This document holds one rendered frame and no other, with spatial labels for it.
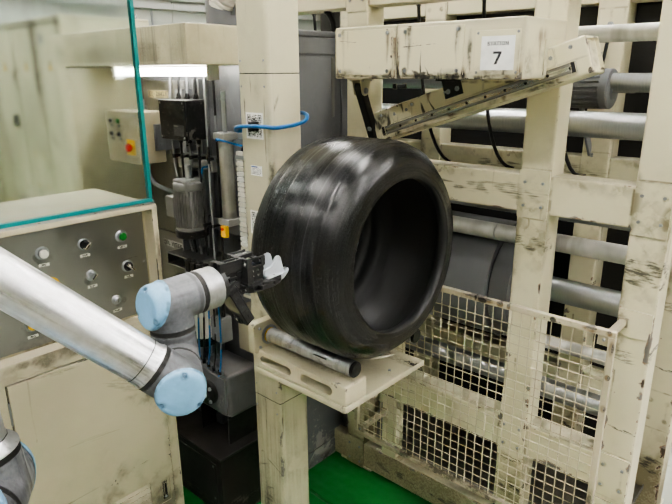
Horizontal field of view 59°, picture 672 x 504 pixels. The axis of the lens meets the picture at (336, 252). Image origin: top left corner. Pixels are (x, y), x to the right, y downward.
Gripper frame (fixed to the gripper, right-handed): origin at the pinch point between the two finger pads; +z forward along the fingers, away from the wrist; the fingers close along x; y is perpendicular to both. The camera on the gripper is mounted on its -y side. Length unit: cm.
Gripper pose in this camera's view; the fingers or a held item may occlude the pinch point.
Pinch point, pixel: (283, 272)
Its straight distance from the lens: 143.2
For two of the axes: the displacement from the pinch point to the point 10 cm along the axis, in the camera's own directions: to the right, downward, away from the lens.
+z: 6.7, -2.2, 7.1
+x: -7.4, -1.9, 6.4
